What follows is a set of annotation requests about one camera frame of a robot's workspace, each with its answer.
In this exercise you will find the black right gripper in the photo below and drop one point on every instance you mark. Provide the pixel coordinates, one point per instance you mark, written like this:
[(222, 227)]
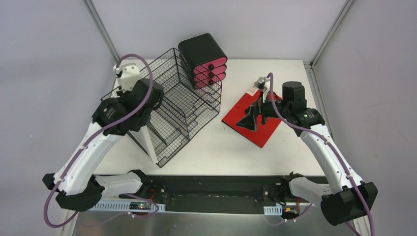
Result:
[(250, 121)]

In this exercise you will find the white binder cover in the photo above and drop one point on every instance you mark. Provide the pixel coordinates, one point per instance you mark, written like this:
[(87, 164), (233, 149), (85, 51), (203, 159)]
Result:
[(143, 139)]

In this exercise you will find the red binder folder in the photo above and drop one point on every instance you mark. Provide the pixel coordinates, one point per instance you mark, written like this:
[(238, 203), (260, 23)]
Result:
[(250, 125)]

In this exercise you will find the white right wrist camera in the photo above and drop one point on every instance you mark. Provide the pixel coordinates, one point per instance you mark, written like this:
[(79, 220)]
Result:
[(263, 84)]

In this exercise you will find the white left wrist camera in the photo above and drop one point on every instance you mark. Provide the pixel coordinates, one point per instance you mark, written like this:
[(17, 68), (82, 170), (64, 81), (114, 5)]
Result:
[(127, 76)]

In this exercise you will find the white cable duct left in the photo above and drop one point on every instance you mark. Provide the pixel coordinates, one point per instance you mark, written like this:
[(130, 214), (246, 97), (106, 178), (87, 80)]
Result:
[(127, 206)]

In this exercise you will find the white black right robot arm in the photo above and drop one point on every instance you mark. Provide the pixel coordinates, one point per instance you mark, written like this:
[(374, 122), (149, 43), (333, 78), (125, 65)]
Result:
[(347, 196)]

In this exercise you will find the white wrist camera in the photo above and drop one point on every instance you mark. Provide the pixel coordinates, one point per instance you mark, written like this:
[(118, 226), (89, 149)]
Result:
[(263, 84), (127, 76)]

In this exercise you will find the white cable duct right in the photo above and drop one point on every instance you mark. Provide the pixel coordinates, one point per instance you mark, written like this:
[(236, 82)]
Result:
[(273, 210)]

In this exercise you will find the pink top drawer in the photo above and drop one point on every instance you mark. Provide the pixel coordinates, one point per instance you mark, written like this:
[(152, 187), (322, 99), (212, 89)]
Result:
[(210, 65)]

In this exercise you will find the white cable duct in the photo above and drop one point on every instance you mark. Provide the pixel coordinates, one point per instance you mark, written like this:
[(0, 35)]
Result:
[(127, 206), (273, 210)]

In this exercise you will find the black wire mesh tray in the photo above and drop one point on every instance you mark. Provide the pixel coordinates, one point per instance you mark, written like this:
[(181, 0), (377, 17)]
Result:
[(184, 111)]

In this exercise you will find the black drawer cabinet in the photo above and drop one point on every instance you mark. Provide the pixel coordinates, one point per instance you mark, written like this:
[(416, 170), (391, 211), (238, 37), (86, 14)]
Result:
[(197, 50)]

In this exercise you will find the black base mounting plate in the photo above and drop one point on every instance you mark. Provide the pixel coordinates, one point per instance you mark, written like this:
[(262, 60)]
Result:
[(217, 194)]

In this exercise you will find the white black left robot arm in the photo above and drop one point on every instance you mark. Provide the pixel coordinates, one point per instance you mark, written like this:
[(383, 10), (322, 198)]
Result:
[(79, 189)]

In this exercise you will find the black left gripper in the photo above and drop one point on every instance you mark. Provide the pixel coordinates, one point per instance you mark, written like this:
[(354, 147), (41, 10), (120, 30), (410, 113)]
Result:
[(129, 97)]

